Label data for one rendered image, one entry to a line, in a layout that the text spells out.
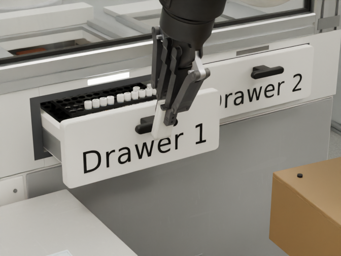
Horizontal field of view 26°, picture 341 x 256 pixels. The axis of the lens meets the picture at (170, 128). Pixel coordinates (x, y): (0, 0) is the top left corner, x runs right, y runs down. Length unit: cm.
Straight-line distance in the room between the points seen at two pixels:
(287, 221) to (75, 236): 32
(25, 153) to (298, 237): 48
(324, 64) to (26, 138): 66
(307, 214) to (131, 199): 46
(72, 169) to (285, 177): 33
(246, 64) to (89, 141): 41
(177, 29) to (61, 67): 29
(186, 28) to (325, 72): 65
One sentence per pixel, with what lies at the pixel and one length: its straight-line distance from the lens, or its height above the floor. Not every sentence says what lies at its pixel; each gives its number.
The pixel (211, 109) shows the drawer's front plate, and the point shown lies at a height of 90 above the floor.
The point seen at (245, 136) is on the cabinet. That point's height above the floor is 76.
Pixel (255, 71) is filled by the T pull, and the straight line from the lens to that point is 141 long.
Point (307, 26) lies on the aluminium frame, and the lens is 153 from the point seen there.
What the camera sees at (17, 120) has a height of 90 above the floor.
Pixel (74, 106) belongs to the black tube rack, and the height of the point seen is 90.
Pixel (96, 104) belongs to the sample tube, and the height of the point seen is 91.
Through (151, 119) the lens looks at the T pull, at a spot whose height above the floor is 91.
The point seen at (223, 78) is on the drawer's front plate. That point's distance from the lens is 140.
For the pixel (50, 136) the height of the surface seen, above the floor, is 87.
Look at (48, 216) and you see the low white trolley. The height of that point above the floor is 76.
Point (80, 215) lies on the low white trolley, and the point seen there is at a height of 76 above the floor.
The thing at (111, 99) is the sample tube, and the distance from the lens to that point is 127.
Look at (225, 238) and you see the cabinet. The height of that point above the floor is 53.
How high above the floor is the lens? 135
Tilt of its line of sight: 23 degrees down
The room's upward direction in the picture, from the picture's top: straight up
